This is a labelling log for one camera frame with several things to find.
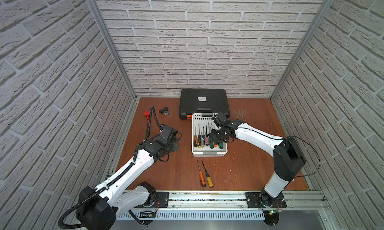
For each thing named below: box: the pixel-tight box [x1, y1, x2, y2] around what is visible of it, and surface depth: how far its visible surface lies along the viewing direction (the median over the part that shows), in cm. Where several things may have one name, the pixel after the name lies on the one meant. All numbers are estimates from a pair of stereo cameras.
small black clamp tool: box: [159, 106, 169, 117], surface depth 112 cm
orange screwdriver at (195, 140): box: [193, 127, 198, 147], surface depth 94 cm
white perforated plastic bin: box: [191, 113, 228, 157], surface depth 94 cm
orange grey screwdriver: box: [197, 160, 206, 188], surface depth 81 cm
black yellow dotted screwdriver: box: [197, 123, 202, 148], surface depth 94 cm
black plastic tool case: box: [179, 88, 230, 120], surface depth 112 cm
